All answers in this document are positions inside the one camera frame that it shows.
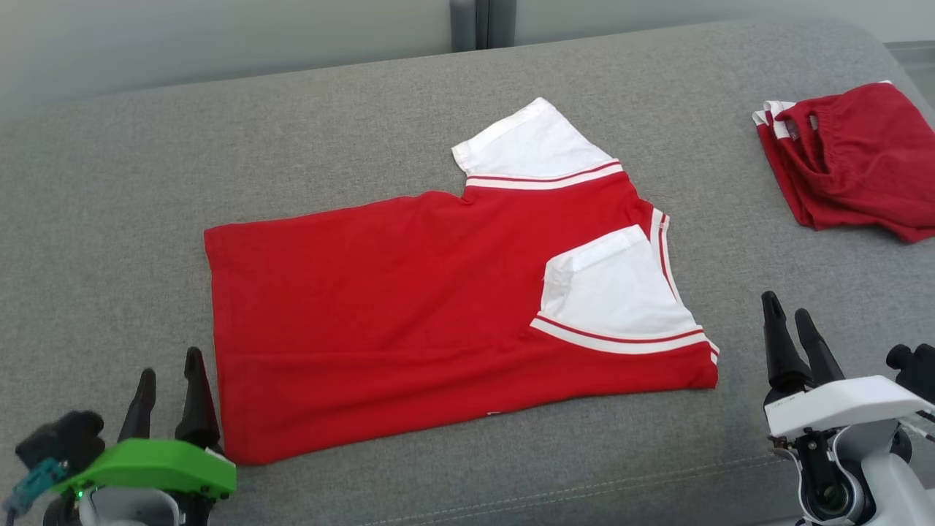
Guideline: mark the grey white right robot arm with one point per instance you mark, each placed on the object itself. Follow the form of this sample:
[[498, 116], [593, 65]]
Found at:
[[876, 475]]

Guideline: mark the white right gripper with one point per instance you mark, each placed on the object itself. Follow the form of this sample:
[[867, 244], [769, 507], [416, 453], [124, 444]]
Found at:
[[840, 402]]

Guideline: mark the grey double partition post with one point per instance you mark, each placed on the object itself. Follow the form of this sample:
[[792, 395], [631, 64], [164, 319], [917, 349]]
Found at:
[[482, 22]]

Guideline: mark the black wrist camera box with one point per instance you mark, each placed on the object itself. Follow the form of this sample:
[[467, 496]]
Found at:
[[62, 438], [917, 369]]

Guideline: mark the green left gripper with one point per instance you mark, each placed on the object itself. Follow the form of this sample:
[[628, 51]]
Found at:
[[153, 467]]

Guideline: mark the red t-shirt with white sleeves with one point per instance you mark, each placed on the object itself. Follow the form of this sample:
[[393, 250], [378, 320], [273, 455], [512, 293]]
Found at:
[[402, 307]]

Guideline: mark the red shorts with white stripe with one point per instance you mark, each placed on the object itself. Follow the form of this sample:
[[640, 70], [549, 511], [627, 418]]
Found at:
[[862, 161]]

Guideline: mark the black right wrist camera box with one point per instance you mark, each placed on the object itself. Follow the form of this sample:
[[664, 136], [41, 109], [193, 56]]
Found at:
[[917, 369]]

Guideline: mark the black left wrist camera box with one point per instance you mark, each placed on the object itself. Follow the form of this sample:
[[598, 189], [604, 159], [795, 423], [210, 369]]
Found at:
[[62, 438]]

